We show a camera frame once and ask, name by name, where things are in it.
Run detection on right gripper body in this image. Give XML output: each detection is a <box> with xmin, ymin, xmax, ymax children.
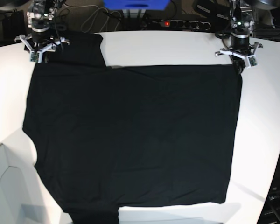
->
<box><xmin>14</xmin><ymin>33</ymin><xmax>70</xmax><ymax>63</ymax></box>

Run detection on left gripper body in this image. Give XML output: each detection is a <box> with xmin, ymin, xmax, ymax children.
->
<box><xmin>215</xmin><ymin>35</ymin><xmax>263</xmax><ymax>69</ymax></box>

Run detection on black T-shirt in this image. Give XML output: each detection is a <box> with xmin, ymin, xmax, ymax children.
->
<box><xmin>22</xmin><ymin>34</ymin><xmax>242</xmax><ymax>224</ymax></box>

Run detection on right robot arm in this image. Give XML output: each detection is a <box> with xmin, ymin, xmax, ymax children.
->
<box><xmin>14</xmin><ymin>0</ymin><xmax>70</xmax><ymax>63</ymax></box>

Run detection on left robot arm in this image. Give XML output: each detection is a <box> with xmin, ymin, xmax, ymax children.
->
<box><xmin>215</xmin><ymin>0</ymin><xmax>263</xmax><ymax>74</ymax></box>

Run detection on black power strip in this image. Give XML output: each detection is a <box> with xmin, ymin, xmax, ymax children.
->
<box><xmin>147</xmin><ymin>20</ymin><xmax>211</xmax><ymax>32</ymax></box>

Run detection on blue plastic bin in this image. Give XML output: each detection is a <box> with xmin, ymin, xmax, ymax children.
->
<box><xmin>103</xmin><ymin>0</ymin><xmax>170</xmax><ymax>10</ymax></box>

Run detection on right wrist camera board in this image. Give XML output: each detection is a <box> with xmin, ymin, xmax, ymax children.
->
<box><xmin>29</xmin><ymin>51</ymin><xmax>39</xmax><ymax>63</ymax></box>

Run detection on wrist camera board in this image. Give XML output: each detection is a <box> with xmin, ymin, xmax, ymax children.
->
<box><xmin>29</xmin><ymin>51</ymin><xmax>39</xmax><ymax>63</ymax></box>
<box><xmin>247</xmin><ymin>55</ymin><xmax>258</xmax><ymax>68</ymax></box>

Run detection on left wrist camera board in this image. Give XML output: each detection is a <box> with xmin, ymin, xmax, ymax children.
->
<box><xmin>247</xmin><ymin>55</ymin><xmax>258</xmax><ymax>68</ymax></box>

